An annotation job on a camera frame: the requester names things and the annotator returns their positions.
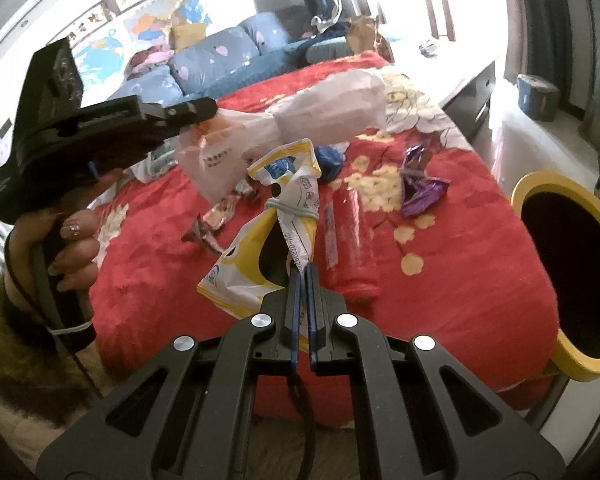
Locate yellow white snack bag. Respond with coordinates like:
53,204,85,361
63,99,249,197
197,140,323,321

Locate yellow pillow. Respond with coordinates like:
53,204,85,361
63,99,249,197
170,24,207,52

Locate brown silver candy wrapper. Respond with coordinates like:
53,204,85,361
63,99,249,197
180,195,242,256

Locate colourful map wall poster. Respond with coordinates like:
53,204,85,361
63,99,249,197
125,0,213,43

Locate purple foil wrapper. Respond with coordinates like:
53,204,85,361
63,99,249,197
400,145,448,218

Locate brown paper bag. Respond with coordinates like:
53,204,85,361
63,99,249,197
346,15,396,63

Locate pink cloth pile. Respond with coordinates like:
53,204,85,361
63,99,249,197
127,45,174,79

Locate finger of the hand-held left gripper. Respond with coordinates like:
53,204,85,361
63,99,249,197
140,97,218,128

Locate yellow rimmed trash bin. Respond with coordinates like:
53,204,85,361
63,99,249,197
510,170,600,376

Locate dark low cabinet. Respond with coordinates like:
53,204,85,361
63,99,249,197
390,35,498,146

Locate white plastic bag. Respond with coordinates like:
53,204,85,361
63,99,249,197
177,70,388,206

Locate red floral blanket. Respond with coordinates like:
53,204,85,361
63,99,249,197
87,50,561,426

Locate person's left forearm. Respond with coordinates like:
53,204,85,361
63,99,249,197
0,280,106,441

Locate blue storage box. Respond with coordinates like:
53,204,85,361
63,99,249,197
516,74,561,122

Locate person's left hand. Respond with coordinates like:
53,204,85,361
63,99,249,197
5,167,126,313

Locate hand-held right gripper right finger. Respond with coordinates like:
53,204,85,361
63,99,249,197
306,266,566,480

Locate blue crumpled wrapper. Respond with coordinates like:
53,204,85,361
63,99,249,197
315,145,347,182

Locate world map wall poster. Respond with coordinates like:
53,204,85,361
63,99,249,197
70,34,131,96

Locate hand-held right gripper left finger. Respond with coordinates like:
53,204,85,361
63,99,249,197
36,271,306,480

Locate white blue packet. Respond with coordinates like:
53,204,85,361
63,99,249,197
130,144,181,183

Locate blue patterned sofa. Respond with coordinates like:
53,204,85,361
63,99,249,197
107,12,396,106

